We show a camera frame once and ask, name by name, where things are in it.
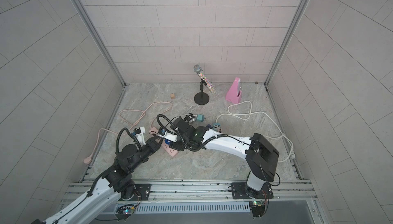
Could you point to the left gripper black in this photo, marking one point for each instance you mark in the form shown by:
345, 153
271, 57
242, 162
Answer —
151, 144

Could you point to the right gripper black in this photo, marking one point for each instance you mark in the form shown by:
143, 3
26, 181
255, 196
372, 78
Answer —
176, 145

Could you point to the pink power strip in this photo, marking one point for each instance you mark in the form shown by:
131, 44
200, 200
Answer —
170, 151

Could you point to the teal power adapter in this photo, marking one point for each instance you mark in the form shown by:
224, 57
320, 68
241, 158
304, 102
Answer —
200, 118

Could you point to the black electric shaver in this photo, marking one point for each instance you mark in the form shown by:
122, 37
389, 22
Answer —
191, 117

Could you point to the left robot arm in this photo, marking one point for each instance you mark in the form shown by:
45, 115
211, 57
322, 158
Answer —
112, 185

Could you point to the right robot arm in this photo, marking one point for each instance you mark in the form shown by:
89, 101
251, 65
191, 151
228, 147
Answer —
260, 155

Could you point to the teal power strip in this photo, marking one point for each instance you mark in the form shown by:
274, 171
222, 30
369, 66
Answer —
215, 126

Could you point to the black microphone stand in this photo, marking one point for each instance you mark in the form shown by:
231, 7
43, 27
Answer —
201, 98

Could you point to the pink metronome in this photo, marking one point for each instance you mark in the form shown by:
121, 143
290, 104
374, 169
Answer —
234, 94

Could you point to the glitter microphone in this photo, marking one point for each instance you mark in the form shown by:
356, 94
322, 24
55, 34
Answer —
199, 71

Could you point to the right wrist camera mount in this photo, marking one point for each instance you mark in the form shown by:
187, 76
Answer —
172, 136

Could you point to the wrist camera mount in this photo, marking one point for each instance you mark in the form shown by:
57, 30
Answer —
172, 136
139, 134

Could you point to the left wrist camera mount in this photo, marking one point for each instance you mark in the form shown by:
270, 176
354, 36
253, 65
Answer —
139, 134

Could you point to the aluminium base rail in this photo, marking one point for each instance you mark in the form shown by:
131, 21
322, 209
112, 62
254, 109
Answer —
163, 191

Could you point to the left corner aluminium post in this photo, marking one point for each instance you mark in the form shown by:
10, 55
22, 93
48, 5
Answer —
96, 37

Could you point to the corner aluminium post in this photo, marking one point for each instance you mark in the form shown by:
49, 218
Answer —
294, 23
96, 37

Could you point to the right corner aluminium post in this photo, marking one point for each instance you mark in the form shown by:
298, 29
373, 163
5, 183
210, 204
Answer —
294, 23

